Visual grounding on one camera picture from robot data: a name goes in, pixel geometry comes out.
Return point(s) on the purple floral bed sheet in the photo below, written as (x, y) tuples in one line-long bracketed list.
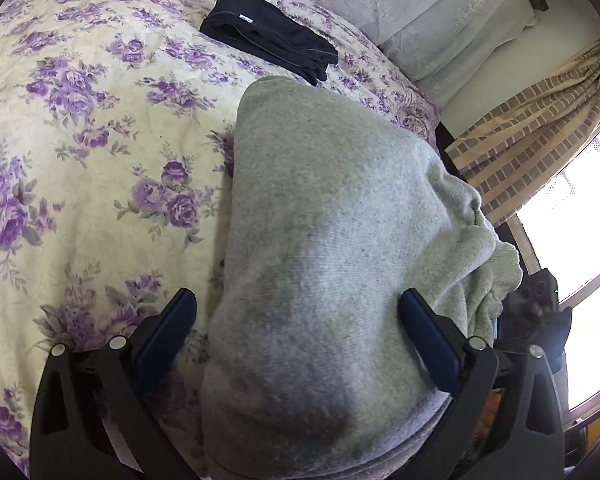
[(80, 135)]

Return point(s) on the black folded pants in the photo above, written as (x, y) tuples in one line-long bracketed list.
[(265, 35)]

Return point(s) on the beige checked curtain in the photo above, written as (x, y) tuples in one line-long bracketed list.
[(520, 125)]

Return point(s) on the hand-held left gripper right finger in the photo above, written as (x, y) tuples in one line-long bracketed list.
[(430, 345)]

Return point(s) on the window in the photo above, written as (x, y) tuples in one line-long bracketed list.
[(590, 240)]

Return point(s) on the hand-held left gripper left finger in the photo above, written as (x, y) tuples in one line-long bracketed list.
[(165, 340)]

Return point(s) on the lavender lace cloth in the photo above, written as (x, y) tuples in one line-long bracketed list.
[(380, 0)]

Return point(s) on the grey pants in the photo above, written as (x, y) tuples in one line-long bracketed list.
[(330, 235)]

